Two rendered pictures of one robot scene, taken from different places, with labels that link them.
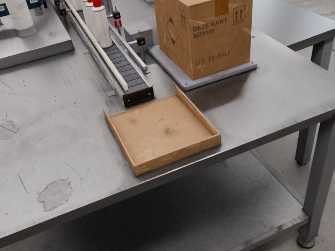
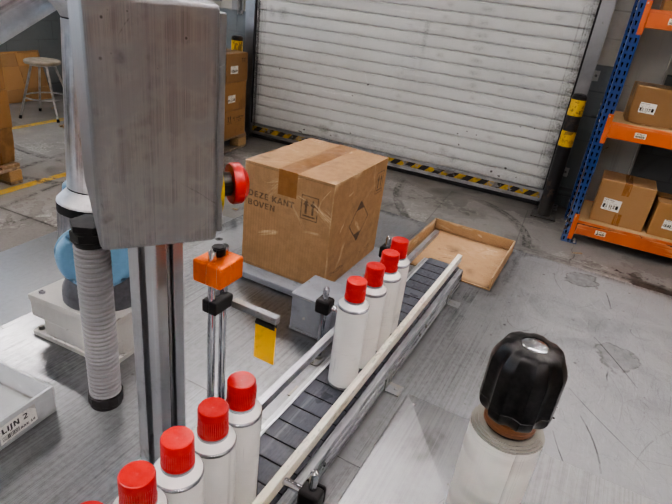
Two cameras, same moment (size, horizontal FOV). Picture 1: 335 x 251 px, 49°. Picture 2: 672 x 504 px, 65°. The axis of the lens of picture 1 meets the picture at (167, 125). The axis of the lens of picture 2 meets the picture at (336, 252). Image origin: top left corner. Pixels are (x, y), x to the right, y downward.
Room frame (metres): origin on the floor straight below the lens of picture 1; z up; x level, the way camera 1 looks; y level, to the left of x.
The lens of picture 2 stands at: (2.16, 0.77, 1.49)
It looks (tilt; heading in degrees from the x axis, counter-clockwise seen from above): 26 degrees down; 224
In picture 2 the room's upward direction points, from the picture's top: 7 degrees clockwise
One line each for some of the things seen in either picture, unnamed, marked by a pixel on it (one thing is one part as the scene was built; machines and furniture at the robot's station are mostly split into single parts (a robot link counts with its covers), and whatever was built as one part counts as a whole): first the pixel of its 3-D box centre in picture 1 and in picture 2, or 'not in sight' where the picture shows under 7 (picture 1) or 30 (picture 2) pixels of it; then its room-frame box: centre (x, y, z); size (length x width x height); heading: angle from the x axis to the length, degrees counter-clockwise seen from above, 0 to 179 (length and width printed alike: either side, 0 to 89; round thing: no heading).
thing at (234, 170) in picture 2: not in sight; (230, 183); (1.90, 0.38, 1.32); 0.04 x 0.03 x 0.04; 74
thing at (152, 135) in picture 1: (158, 125); (459, 250); (0.88, 0.03, 0.85); 0.30 x 0.26 x 0.04; 19
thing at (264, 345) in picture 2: not in sight; (264, 341); (1.82, 0.34, 1.09); 0.03 x 0.01 x 0.06; 109
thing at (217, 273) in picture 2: not in sight; (234, 367); (1.85, 0.31, 1.05); 0.10 x 0.04 x 0.33; 109
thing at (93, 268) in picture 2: not in sight; (98, 319); (2.01, 0.32, 1.18); 0.04 x 0.04 x 0.21
